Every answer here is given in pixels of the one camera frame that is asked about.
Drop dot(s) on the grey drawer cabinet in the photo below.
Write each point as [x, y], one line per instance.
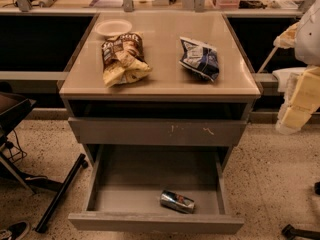
[170, 91]

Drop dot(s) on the black chair base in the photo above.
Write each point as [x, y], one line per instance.
[37, 155]

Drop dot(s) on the brown yellow chip bag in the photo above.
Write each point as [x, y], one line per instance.
[123, 59]

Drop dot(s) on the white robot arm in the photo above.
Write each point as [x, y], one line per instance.
[307, 39]

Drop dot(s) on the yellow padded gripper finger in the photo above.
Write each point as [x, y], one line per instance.
[301, 100]
[286, 39]

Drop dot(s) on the blue white chip bag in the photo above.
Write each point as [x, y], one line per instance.
[200, 58]

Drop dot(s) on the closed grey top drawer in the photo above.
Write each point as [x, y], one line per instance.
[157, 131]

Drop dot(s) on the open grey middle drawer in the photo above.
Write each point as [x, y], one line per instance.
[127, 181]

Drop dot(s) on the black caster wheel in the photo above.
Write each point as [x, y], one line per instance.
[290, 233]

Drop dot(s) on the silver redbull can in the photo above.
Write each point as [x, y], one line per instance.
[177, 202]

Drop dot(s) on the white stick with black tip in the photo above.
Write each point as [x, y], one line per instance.
[269, 57]

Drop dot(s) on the white curved chair armrest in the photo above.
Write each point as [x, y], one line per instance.
[282, 76]

